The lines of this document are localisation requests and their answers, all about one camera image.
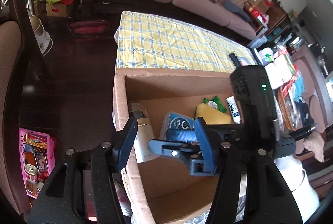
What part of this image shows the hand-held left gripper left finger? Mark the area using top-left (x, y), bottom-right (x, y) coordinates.
top-left (27, 117), bottom-right (138, 224)

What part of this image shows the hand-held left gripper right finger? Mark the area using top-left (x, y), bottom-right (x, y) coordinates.
top-left (195, 117), bottom-right (303, 224)

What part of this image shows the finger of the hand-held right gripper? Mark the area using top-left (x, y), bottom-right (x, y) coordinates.
top-left (147, 139), bottom-right (221, 176)
top-left (166, 124), bottom-right (244, 142)

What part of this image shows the beige lotion bottle clear cap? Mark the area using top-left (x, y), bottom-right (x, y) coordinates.
top-left (129, 102), bottom-right (157, 164)

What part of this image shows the white squeeze tube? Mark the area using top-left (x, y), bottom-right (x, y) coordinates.
top-left (226, 96), bottom-right (241, 124)

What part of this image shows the green and yellow scouring sponge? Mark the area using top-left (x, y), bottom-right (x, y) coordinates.
top-left (195, 103), bottom-right (232, 126)

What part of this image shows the blue wipes pack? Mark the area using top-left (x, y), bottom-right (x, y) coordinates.
top-left (159, 112), bottom-right (195, 142)

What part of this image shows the green wet wipes pack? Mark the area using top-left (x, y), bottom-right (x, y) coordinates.
top-left (203, 95), bottom-right (227, 113)

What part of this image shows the black hairbrush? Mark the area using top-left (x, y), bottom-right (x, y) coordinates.
top-left (227, 50), bottom-right (244, 68)

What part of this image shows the brown cardboard box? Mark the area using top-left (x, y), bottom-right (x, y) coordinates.
top-left (112, 68), bottom-right (251, 224)

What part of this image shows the brown wicker basket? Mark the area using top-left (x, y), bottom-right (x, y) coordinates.
top-left (276, 89), bottom-right (298, 132)

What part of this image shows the teal cloth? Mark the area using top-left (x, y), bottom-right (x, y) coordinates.
top-left (293, 76), bottom-right (306, 100)

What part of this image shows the purple desk organizer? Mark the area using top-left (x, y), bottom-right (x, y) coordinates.
top-left (260, 47), bottom-right (276, 63)

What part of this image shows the person's white clothing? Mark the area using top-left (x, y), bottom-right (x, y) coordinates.
top-left (273, 156), bottom-right (320, 204)

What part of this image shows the dark wood cabinet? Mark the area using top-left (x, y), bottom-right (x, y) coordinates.
top-left (265, 0), bottom-right (293, 37)

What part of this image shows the dark grey pillow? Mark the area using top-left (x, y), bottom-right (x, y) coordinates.
top-left (222, 0), bottom-right (251, 23)

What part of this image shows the silver tin can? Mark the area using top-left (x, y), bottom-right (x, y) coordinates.
top-left (24, 164), bottom-right (39, 175)

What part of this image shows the cardboard carton with red top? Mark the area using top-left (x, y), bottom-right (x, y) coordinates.
top-left (245, 0), bottom-right (271, 15)

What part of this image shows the yellow checked tablecloth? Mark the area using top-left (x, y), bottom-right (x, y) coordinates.
top-left (116, 11), bottom-right (257, 73)

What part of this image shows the pink plastic basket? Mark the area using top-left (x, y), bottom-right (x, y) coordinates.
top-left (18, 128), bottom-right (56, 198)

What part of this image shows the white floor lamp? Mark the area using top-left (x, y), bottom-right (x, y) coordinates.
top-left (25, 0), bottom-right (54, 56)

